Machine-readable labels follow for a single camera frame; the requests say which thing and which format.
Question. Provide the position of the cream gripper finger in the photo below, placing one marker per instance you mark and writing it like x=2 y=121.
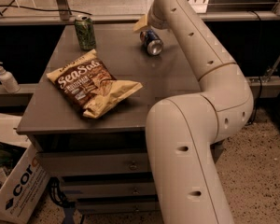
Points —
x=141 y=25

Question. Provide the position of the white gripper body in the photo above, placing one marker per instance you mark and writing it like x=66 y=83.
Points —
x=154 y=20

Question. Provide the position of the blue pepsi can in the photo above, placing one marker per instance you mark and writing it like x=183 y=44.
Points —
x=151 y=41

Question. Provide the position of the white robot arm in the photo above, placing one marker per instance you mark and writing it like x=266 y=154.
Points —
x=180 y=130

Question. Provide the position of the green soda can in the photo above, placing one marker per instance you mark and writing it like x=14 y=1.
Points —
x=85 y=32

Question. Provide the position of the sea salt chips bag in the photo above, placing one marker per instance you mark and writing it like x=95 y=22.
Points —
x=88 y=85

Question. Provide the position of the grey drawer cabinet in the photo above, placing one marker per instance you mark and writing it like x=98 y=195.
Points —
x=124 y=131

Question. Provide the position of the white pump bottle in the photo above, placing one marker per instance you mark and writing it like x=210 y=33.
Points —
x=8 y=81

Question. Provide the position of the middle grey drawer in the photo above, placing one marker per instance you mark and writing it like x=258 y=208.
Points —
x=104 y=190

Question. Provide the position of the grey drawer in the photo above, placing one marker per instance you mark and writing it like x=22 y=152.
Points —
x=118 y=207
x=104 y=190
x=94 y=162

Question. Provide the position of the top grey drawer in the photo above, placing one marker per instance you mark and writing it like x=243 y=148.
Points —
x=94 y=162

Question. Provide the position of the bottom grey drawer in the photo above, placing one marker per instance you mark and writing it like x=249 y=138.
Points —
x=118 y=207

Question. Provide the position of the white cardboard box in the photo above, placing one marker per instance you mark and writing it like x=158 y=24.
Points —
x=27 y=181

